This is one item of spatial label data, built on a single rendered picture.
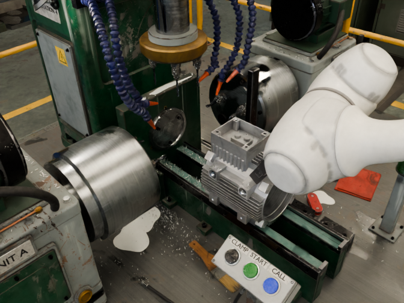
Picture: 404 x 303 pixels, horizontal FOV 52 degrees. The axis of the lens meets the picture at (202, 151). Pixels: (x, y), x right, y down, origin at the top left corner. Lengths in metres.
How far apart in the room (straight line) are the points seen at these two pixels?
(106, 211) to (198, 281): 0.34
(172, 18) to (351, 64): 0.52
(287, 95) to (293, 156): 0.82
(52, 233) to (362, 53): 0.67
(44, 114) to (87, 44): 2.39
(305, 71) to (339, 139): 0.87
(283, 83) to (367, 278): 0.63
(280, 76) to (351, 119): 0.79
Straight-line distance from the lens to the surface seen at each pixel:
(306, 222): 1.17
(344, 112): 0.60
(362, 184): 1.50
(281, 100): 1.35
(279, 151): 0.58
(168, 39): 1.07
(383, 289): 1.24
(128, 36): 1.28
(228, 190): 1.07
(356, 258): 1.28
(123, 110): 1.19
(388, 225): 1.35
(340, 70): 0.70
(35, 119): 3.53
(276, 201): 1.17
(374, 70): 0.69
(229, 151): 1.05
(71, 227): 0.94
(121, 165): 1.00
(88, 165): 0.99
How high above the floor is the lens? 1.75
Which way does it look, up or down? 37 degrees down
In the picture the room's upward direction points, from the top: 2 degrees counter-clockwise
